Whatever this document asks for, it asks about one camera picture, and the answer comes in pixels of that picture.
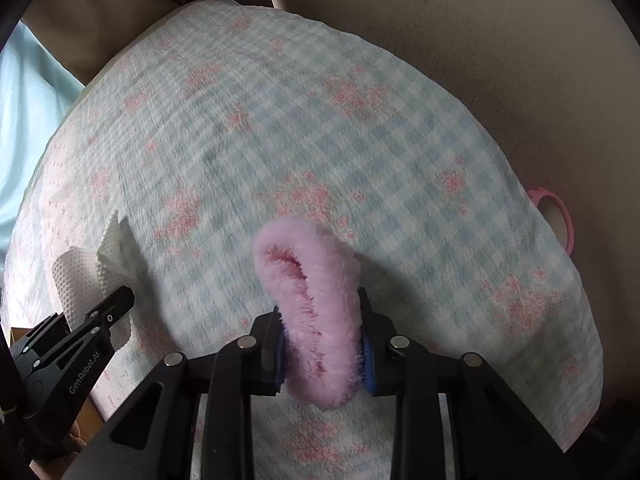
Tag pink fluffy scrunchie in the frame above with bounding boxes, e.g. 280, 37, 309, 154
251, 216, 365, 409

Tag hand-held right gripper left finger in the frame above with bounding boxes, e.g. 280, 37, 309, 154
75, 310, 290, 480

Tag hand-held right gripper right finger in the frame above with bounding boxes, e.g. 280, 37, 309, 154
359, 287, 576, 480

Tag pink plastic ring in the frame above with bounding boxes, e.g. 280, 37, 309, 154
527, 186, 573, 253

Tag checked floral blanket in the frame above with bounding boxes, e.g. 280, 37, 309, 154
2, 0, 603, 480

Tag light blue hanging cloth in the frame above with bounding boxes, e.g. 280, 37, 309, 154
0, 20, 86, 256

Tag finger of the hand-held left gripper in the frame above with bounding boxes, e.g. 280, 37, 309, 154
65, 286, 136, 346

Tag beige curtain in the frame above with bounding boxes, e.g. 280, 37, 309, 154
20, 0, 276, 86

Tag white textured cloth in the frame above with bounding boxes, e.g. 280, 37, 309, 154
52, 215, 136, 353

